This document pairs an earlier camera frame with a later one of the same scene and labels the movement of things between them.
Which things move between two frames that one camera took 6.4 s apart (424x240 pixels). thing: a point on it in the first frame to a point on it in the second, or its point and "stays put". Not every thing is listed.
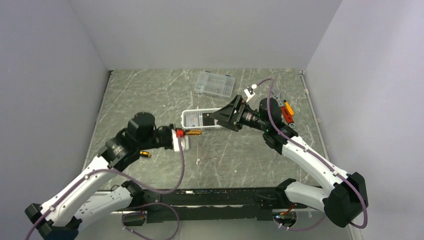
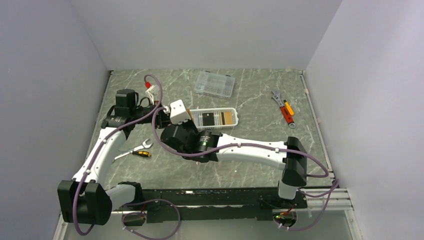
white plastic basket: x=193 y=118 stays put
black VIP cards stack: x=208 y=119 stays put
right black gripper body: x=239 y=107 to x=189 y=126
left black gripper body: x=161 y=136 to x=159 y=122
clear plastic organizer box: x=214 y=84 stays put
